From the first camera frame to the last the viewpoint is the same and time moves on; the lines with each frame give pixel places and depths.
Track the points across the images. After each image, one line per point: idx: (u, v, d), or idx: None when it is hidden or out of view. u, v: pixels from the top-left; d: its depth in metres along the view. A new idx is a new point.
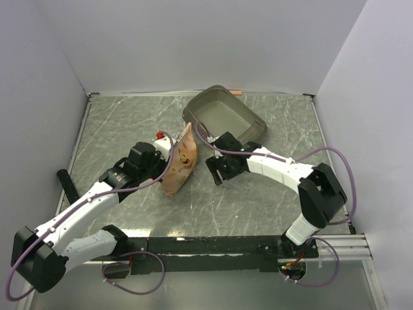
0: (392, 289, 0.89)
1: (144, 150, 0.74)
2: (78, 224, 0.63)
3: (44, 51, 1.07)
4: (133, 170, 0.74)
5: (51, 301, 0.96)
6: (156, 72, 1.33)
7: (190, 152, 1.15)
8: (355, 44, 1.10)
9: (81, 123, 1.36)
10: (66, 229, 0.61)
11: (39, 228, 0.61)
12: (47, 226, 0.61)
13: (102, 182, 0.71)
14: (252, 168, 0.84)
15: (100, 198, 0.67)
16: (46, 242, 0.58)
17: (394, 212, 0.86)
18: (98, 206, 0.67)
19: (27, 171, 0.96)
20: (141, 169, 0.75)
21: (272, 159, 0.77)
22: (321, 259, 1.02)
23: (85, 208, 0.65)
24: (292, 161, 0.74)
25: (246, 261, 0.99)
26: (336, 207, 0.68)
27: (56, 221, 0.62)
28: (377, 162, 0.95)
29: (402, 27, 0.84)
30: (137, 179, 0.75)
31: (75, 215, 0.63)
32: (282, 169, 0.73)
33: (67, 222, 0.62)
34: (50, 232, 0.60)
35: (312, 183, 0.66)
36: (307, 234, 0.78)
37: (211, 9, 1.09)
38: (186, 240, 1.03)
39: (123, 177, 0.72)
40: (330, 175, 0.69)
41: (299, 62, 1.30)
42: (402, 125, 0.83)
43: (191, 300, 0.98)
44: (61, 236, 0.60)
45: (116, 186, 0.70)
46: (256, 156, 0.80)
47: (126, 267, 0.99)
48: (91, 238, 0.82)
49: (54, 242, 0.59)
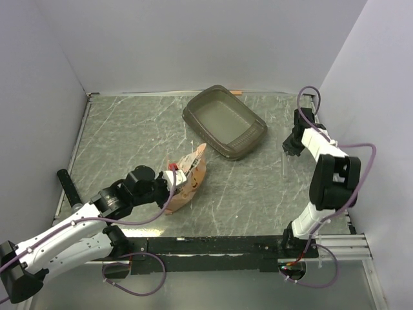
0: (392, 289, 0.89)
1: (142, 177, 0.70)
2: (57, 247, 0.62)
3: (44, 51, 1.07)
4: (128, 196, 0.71)
5: (50, 301, 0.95)
6: (156, 72, 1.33)
7: (201, 174, 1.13)
8: (355, 46, 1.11)
9: (81, 123, 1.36)
10: (42, 251, 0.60)
11: (19, 246, 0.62)
12: (28, 244, 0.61)
13: (92, 204, 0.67)
14: (304, 140, 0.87)
15: (84, 223, 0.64)
16: (20, 262, 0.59)
17: (393, 211, 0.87)
18: (81, 230, 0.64)
19: (27, 172, 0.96)
20: (137, 195, 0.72)
21: (324, 137, 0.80)
22: (321, 259, 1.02)
23: (67, 231, 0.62)
24: (335, 143, 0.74)
25: (246, 261, 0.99)
26: (340, 199, 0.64)
27: (37, 240, 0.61)
28: (377, 162, 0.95)
29: (401, 28, 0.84)
30: (130, 205, 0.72)
31: (56, 237, 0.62)
32: (321, 145, 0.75)
33: (46, 244, 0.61)
34: (27, 252, 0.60)
35: (332, 161, 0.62)
36: (306, 228, 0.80)
37: (211, 9, 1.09)
38: (186, 240, 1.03)
39: (115, 202, 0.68)
40: (355, 171, 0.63)
41: (299, 62, 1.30)
42: (402, 125, 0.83)
43: (191, 300, 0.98)
44: (37, 258, 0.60)
45: (104, 212, 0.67)
46: (311, 130, 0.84)
47: (126, 267, 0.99)
48: (85, 245, 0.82)
49: (28, 263, 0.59)
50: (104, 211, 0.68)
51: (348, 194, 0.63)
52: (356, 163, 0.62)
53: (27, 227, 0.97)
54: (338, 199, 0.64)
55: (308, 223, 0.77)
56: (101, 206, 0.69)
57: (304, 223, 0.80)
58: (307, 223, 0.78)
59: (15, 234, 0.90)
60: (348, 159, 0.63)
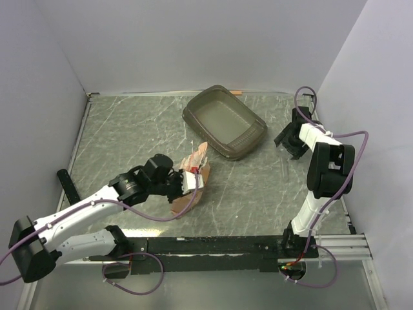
0: (392, 289, 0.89)
1: (162, 164, 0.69)
2: (75, 226, 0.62)
3: (44, 51, 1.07)
4: (145, 181, 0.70)
5: (50, 301, 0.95)
6: (156, 72, 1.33)
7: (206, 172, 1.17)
8: (355, 45, 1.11)
9: (81, 123, 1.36)
10: (62, 228, 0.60)
11: (38, 221, 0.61)
12: (46, 221, 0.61)
13: (111, 187, 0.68)
14: (300, 135, 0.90)
15: (104, 204, 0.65)
16: (40, 237, 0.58)
17: (393, 211, 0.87)
18: (100, 211, 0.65)
19: (27, 171, 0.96)
20: (154, 181, 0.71)
21: (319, 129, 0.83)
22: (320, 259, 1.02)
23: (86, 210, 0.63)
24: (330, 135, 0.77)
25: (246, 261, 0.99)
26: (335, 185, 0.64)
27: (56, 217, 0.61)
28: (377, 162, 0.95)
29: (401, 28, 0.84)
30: (146, 192, 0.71)
31: (75, 215, 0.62)
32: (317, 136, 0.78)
33: (65, 221, 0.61)
34: (46, 228, 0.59)
35: (326, 146, 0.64)
36: (306, 223, 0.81)
37: (211, 9, 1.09)
38: (186, 240, 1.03)
39: (132, 186, 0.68)
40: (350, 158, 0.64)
41: (299, 62, 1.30)
42: (402, 125, 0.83)
43: (191, 300, 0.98)
44: (56, 234, 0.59)
45: (122, 195, 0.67)
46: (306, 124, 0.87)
47: (126, 267, 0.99)
48: (91, 237, 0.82)
49: (48, 239, 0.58)
50: (122, 194, 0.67)
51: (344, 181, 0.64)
52: (350, 149, 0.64)
53: None
54: (333, 185, 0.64)
55: (308, 216, 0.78)
56: (119, 190, 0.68)
57: (302, 217, 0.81)
58: (305, 217, 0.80)
59: None
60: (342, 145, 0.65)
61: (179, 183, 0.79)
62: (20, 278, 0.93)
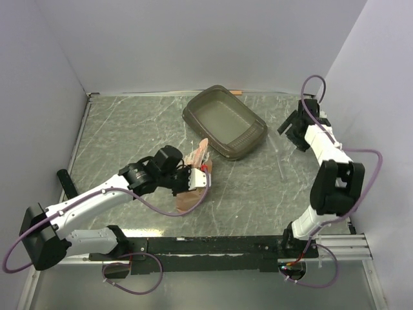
0: (392, 289, 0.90)
1: (173, 154, 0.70)
2: (86, 214, 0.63)
3: (44, 51, 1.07)
4: (155, 171, 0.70)
5: (50, 301, 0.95)
6: (156, 72, 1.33)
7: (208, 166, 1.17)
8: (355, 45, 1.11)
9: (81, 123, 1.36)
10: (74, 216, 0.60)
11: (50, 209, 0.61)
12: (57, 208, 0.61)
13: (121, 176, 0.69)
14: (307, 136, 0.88)
15: (114, 192, 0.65)
16: (52, 224, 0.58)
17: (394, 210, 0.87)
18: (111, 199, 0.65)
19: (27, 171, 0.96)
20: (164, 172, 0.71)
21: (328, 137, 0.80)
22: (320, 259, 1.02)
23: (97, 198, 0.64)
24: (339, 146, 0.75)
25: (246, 261, 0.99)
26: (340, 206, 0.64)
27: (68, 205, 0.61)
28: (377, 162, 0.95)
29: (401, 28, 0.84)
30: (156, 182, 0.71)
31: (86, 203, 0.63)
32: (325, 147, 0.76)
33: (76, 208, 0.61)
34: (59, 215, 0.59)
35: (337, 168, 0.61)
36: (307, 231, 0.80)
37: (211, 9, 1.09)
38: (186, 240, 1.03)
39: (142, 175, 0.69)
40: (358, 180, 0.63)
41: (299, 62, 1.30)
42: (402, 125, 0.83)
43: (191, 300, 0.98)
44: (68, 221, 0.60)
45: (133, 183, 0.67)
46: (315, 128, 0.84)
47: (126, 267, 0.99)
48: (96, 232, 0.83)
49: (60, 226, 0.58)
50: (131, 183, 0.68)
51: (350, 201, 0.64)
52: (360, 171, 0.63)
53: None
54: (340, 205, 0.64)
55: (309, 225, 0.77)
56: (129, 179, 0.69)
57: (304, 227, 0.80)
58: (306, 227, 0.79)
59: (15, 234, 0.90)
60: (353, 166, 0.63)
61: (185, 177, 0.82)
62: (20, 278, 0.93)
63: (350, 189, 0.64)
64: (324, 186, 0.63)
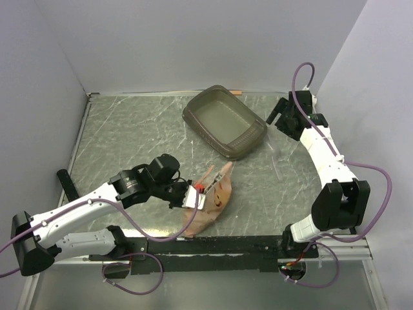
0: (392, 289, 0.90)
1: (168, 164, 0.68)
2: (71, 224, 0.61)
3: (44, 51, 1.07)
4: (149, 180, 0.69)
5: (50, 301, 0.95)
6: (156, 72, 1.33)
7: (226, 195, 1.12)
8: (355, 45, 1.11)
9: (81, 123, 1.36)
10: (57, 227, 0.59)
11: (34, 218, 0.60)
12: (42, 217, 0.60)
13: (111, 185, 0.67)
14: (302, 139, 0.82)
15: (101, 203, 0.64)
16: (35, 235, 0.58)
17: (393, 211, 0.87)
18: (97, 210, 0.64)
19: (27, 171, 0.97)
20: (158, 182, 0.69)
21: (328, 146, 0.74)
22: (320, 259, 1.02)
23: (83, 208, 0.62)
24: (342, 159, 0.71)
25: (246, 261, 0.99)
26: (344, 224, 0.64)
27: (52, 214, 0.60)
28: (377, 161, 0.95)
29: (401, 28, 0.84)
30: (149, 192, 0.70)
31: (72, 213, 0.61)
32: (328, 160, 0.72)
33: (60, 219, 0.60)
34: (42, 226, 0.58)
35: (340, 192, 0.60)
36: (308, 237, 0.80)
37: (211, 9, 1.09)
38: (186, 240, 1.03)
39: (133, 185, 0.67)
40: (363, 199, 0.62)
41: (299, 62, 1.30)
42: (402, 126, 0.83)
43: (192, 300, 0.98)
44: (51, 232, 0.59)
45: (122, 194, 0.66)
46: (313, 133, 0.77)
47: (126, 267, 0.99)
48: (92, 236, 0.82)
49: (42, 237, 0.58)
50: (122, 192, 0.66)
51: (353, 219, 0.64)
52: (364, 192, 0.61)
53: None
54: (344, 222, 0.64)
55: (310, 234, 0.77)
56: (120, 188, 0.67)
57: (305, 235, 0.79)
58: (308, 236, 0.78)
59: None
60: (358, 187, 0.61)
61: (181, 192, 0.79)
62: (20, 278, 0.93)
63: (355, 207, 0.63)
64: (328, 208, 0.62)
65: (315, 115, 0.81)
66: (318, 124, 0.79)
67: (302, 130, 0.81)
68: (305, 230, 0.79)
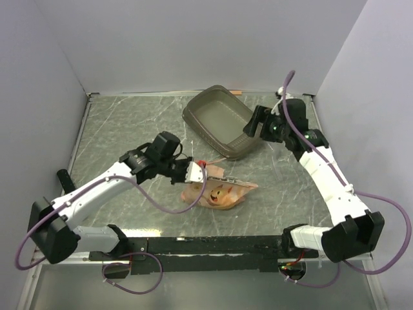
0: (392, 289, 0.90)
1: (171, 137, 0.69)
2: (93, 203, 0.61)
3: (44, 51, 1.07)
4: (155, 155, 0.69)
5: (50, 301, 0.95)
6: (156, 72, 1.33)
7: (227, 201, 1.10)
8: (356, 46, 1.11)
9: (81, 123, 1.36)
10: (81, 205, 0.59)
11: (55, 201, 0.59)
12: (63, 199, 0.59)
13: (122, 163, 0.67)
14: (302, 162, 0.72)
15: (117, 179, 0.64)
16: (60, 215, 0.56)
17: (394, 210, 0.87)
18: (115, 186, 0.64)
19: (27, 171, 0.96)
20: (164, 155, 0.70)
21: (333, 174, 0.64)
22: (321, 259, 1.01)
23: (102, 186, 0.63)
24: (352, 190, 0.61)
25: (246, 261, 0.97)
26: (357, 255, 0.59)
27: (72, 195, 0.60)
28: (377, 161, 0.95)
29: (402, 28, 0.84)
30: (158, 166, 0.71)
31: (92, 191, 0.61)
32: (335, 192, 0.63)
33: (82, 198, 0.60)
34: (66, 206, 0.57)
35: (355, 231, 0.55)
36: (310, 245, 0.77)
37: (211, 9, 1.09)
38: (186, 240, 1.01)
39: (142, 159, 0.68)
40: (379, 230, 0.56)
41: (299, 62, 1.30)
42: (402, 126, 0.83)
43: (191, 300, 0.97)
44: (76, 210, 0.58)
45: (135, 168, 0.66)
46: (315, 157, 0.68)
47: (126, 267, 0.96)
48: (99, 228, 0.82)
49: (68, 216, 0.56)
50: (133, 168, 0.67)
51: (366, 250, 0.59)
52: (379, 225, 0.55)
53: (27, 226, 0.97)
54: (358, 254, 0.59)
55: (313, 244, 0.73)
56: (130, 165, 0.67)
57: (309, 245, 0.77)
58: (311, 243, 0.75)
59: (15, 235, 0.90)
60: (372, 222, 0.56)
61: (183, 168, 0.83)
62: (20, 278, 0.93)
63: (370, 238, 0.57)
64: (343, 247, 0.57)
65: (312, 132, 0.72)
66: (318, 145, 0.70)
67: (301, 153, 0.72)
68: (308, 238, 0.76)
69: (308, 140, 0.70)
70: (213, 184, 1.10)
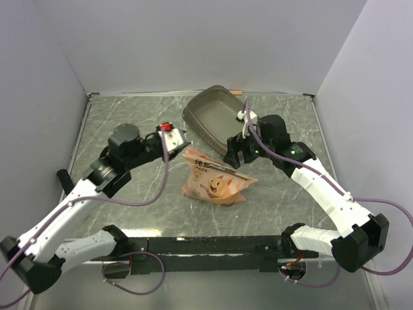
0: (392, 289, 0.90)
1: (124, 138, 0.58)
2: (61, 230, 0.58)
3: (43, 50, 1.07)
4: (119, 161, 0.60)
5: (50, 301, 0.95)
6: (156, 72, 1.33)
7: (226, 192, 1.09)
8: (356, 45, 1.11)
9: (81, 123, 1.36)
10: (47, 239, 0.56)
11: (21, 239, 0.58)
12: (29, 236, 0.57)
13: (86, 180, 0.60)
14: (294, 177, 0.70)
15: (83, 201, 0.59)
16: (27, 254, 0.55)
17: (394, 210, 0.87)
18: (80, 210, 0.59)
19: (26, 171, 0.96)
20: (128, 158, 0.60)
21: (330, 185, 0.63)
22: (320, 259, 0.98)
23: (66, 214, 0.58)
24: (351, 197, 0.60)
25: (246, 261, 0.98)
26: (370, 257, 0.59)
27: (37, 229, 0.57)
28: (377, 161, 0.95)
29: (402, 28, 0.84)
30: (128, 170, 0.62)
31: (57, 220, 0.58)
32: (335, 201, 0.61)
33: (47, 231, 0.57)
34: (31, 244, 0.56)
35: (366, 239, 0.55)
36: (313, 248, 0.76)
37: (211, 8, 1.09)
38: (186, 240, 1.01)
39: (109, 171, 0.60)
40: (385, 230, 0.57)
41: (299, 62, 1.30)
42: (403, 126, 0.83)
43: (192, 300, 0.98)
44: (42, 246, 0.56)
45: (102, 183, 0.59)
46: (308, 170, 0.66)
47: (126, 267, 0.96)
48: (91, 239, 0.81)
49: (35, 254, 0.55)
50: (100, 183, 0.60)
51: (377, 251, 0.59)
52: (384, 225, 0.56)
53: (26, 226, 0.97)
54: (370, 256, 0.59)
55: (318, 248, 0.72)
56: (95, 180, 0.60)
57: (312, 248, 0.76)
58: (315, 247, 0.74)
59: (15, 235, 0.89)
60: (379, 225, 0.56)
61: None
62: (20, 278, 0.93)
63: (378, 241, 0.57)
64: (357, 258, 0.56)
65: (297, 145, 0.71)
66: (306, 159, 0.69)
67: (292, 169, 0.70)
68: (311, 241, 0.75)
69: (293, 157, 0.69)
70: (213, 174, 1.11)
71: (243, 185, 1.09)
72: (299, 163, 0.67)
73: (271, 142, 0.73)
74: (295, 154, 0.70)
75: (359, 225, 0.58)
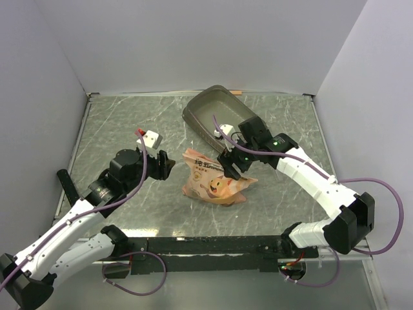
0: (392, 289, 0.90)
1: (126, 161, 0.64)
2: (59, 248, 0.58)
3: (44, 50, 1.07)
4: (117, 183, 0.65)
5: (50, 301, 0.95)
6: (156, 72, 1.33)
7: (226, 192, 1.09)
8: (356, 45, 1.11)
9: (81, 123, 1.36)
10: (44, 256, 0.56)
11: (18, 256, 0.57)
12: (26, 252, 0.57)
13: (84, 199, 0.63)
14: (279, 166, 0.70)
15: (80, 220, 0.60)
16: (24, 271, 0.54)
17: (393, 209, 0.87)
18: (79, 228, 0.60)
19: (26, 170, 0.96)
20: (128, 180, 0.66)
21: (314, 169, 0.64)
22: (321, 259, 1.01)
23: (64, 232, 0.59)
24: (336, 180, 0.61)
25: (246, 261, 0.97)
26: (361, 236, 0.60)
27: (35, 246, 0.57)
28: (377, 160, 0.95)
29: (402, 28, 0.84)
30: (124, 192, 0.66)
31: (57, 237, 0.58)
32: (321, 185, 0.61)
33: (45, 248, 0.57)
34: (28, 261, 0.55)
35: (354, 219, 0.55)
36: (311, 242, 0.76)
37: (211, 10, 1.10)
38: (186, 240, 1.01)
39: (107, 192, 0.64)
40: (372, 208, 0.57)
41: (300, 62, 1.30)
42: (403, 126, 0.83)
43: (191, 300, 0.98)
44: (39, 263, 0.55)
45: (100, 203, 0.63)
46: (292, 159, 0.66)
47: (126, 267, 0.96)
48: (86, 246, 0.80)
49: (31, 270, 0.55)
50: (99, 203, 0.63)
51: (367, 230, 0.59)
52: (370, 203, 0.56)
53: (26, 227, 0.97)
54: (361, 236, 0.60)
55: (315, 240, 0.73)
56: (93, 200, 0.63)
57: (309, 243, 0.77)
58: (312, 240, 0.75)
59: (15, 235, 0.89)
60: (365, 203, 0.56)
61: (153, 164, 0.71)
62: None
63: (367, 219, 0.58)
64: (348, 238, 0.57)
65: (279, 136, 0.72)
66: (288, 149, 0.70)
67: (276, 159, 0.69)
68: (307, 236, 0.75)
69: (277, 148, 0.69)
70: (213, 174, 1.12)
71: (242, 185, 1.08)
72: (282, 154, 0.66)
73: (253, 140, 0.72)
74: (277, 144, 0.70)
75: (346, 205, 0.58)
